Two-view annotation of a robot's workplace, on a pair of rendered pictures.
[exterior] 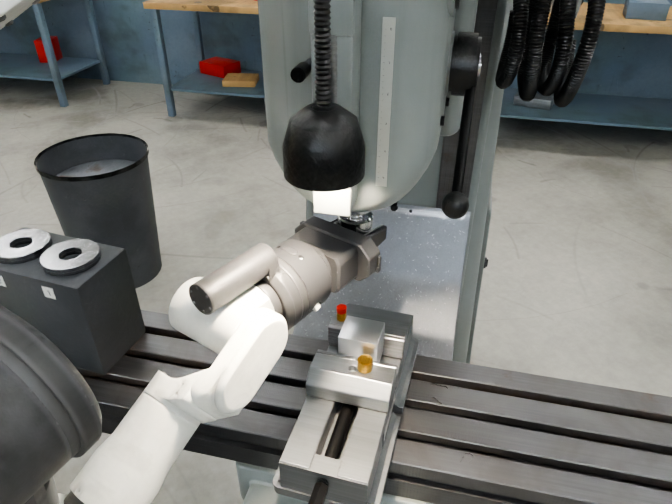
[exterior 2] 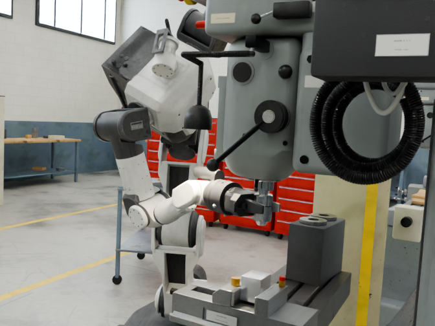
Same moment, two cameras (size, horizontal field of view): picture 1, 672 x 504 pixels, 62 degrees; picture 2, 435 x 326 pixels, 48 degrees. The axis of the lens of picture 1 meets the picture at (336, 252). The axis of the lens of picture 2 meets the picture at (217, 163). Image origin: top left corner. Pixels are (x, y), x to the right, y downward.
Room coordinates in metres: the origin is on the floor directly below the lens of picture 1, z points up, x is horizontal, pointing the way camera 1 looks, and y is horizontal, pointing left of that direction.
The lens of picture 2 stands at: (0.78, -1.19, 1.44)
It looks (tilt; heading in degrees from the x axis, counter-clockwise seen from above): 5 degrees down; 103
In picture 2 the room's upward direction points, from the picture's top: 3 degrees clockwise
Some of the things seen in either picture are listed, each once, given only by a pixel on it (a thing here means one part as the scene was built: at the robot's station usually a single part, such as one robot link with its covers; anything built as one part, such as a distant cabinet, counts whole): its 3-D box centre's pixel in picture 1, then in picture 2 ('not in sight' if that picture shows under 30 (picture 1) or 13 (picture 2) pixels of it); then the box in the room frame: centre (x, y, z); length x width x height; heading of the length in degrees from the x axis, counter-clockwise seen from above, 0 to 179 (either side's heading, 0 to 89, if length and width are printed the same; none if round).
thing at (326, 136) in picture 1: (323, 140); (198, 116); (0.45, 0.01, 1.45); 0.07 x 0.07 x 0.06
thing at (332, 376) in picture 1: (351, 380); (234, 290); (0.58, -0.02, 1.02); 0.12 x 0.06 x 0.04; 74
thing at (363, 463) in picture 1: (355, 384); (243, 306); (0.60, -0.03, 0.99); 0.35 x 0.15 x 0.11; 164
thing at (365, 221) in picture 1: (355, 217); (263, 196); (0.64, -0.03, 1.26); 0.05 x 0.05 x 0.01
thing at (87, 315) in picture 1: (61, 296); (316, 246); (0.76, 0.48, 1.03); 0.22 x 0.12 x 0.20; 71
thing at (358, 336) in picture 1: (361, 344); (255, 286); (0.63, -0.04, 1.04); 0.06 x 0.05 x 0.06; 74
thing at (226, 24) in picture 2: not in sight; (291, 20); (0.68, -0.04, 1.68); 0.34 x 0.24 x 0.10; 167
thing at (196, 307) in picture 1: (239, 300); (211, 188); (0.48, 0.10, 1.25); 0.11 x 0.11 x 0.11; 53
